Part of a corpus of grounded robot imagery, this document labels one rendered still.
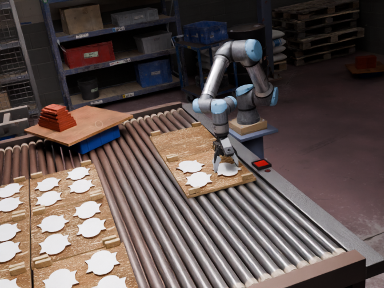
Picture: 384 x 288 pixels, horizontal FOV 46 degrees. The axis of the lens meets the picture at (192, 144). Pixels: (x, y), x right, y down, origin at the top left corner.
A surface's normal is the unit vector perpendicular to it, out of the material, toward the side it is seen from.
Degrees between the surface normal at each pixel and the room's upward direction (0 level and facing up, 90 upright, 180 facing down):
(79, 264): 0
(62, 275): 0
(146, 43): 96
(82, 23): 87
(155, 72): 90
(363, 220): 0
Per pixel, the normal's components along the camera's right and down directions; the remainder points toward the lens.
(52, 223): -0.12, -0.91
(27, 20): 0.38, 0.33
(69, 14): 0.61, 0.33
